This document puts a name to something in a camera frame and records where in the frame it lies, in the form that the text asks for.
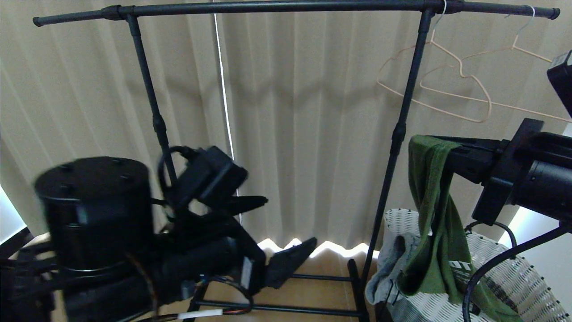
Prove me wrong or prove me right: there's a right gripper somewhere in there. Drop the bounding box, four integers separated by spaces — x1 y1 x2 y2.
430 119 572 225

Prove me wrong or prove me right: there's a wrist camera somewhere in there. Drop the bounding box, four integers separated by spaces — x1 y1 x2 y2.
172 145 248 213
547 50 572 118

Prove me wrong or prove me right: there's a white laundry basket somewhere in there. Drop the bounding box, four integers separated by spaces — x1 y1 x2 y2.
383 208 570 322

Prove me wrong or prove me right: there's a pink clothes hanger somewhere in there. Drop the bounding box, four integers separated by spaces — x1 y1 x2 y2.
419 5 572 122
377 2 492 123

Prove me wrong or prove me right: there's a black clothes rack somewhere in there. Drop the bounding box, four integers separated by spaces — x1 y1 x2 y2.
33 0 560 322

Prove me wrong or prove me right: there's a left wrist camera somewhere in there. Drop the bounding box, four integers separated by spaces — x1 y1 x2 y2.
172 145 248 213

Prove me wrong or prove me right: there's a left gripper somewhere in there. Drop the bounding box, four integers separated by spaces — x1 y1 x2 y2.
154 196 318 307

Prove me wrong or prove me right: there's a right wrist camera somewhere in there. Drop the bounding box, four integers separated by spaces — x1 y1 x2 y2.
547 50 572 118

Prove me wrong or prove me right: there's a green sleeveless shirt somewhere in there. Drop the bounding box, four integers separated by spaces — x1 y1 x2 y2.
395 134 523 322

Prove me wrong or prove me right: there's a pale grey garment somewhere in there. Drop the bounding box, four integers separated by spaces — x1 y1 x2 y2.
366 233 425 309

